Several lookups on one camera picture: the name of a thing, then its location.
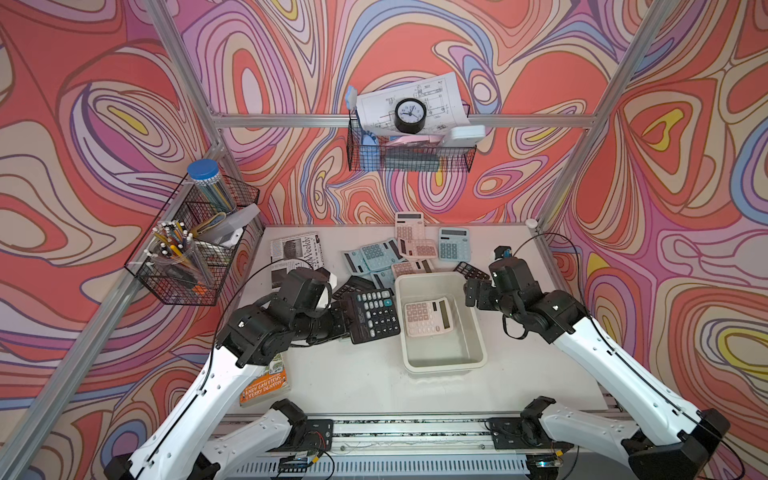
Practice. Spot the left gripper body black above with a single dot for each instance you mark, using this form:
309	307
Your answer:
329	325

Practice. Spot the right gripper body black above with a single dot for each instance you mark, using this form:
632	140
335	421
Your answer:
488	298

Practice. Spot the black calculator front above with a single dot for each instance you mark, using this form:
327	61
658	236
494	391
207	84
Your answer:
370	316

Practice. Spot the pink calculator front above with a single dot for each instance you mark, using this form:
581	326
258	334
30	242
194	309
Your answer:
428	318

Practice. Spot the pink calculator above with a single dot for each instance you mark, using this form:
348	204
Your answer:
416	249
428	318
412	267
409	226

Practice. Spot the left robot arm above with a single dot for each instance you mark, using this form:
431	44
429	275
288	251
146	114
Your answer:
243	349

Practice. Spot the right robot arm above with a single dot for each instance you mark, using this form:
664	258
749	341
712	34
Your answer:
564	322

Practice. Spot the light blue calculator back right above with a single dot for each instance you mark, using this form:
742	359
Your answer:
454	244

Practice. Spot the light blue calculator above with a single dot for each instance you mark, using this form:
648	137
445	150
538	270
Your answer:
382	255
356	262
384	279
454	244

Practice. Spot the white plastic storage box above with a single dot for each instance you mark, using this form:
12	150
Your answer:
455	353

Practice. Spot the pink calculator behind box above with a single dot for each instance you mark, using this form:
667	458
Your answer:
412	267

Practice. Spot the light blue calculator lower centre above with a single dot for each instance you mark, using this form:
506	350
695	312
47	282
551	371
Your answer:
384	279

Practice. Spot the light blue calculator far left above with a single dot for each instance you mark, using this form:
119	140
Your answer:
356	262

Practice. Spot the pink calculator back tilted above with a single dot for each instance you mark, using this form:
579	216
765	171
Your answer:
416	249

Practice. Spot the light blue calculator centre top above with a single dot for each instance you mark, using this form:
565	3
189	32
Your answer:
382	255

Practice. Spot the pink calculator back top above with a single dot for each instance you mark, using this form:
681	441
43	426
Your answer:
409	226

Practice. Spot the orange paperback book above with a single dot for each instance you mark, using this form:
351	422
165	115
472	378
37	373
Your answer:
273	383

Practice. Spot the white stapler in basket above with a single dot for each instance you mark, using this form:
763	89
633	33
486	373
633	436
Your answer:
227	231

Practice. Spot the white rounded device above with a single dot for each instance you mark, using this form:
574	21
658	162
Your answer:
464	136

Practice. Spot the clear cup of pencils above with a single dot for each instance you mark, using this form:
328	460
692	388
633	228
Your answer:
174	251

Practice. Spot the white paper drawing sheet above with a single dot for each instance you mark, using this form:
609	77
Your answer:
432	106

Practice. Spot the black round clock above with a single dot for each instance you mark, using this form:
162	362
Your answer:
410	116

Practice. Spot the blue lid pencil jar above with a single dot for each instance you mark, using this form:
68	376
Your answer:
207	177

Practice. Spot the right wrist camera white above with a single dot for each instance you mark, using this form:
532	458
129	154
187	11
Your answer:
502	252

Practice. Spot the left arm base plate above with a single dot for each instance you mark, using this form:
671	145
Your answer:
312	434

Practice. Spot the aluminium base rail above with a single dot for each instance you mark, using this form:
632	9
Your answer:
414	447

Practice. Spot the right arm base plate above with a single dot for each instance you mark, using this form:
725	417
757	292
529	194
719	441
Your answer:
517	433

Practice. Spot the black wire basket back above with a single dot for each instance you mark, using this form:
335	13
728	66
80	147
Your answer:
370	153

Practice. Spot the black wire basket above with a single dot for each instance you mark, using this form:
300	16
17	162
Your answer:
370	153
185	204

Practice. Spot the black wire basket left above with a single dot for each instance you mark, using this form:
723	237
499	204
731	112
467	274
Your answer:
185	204

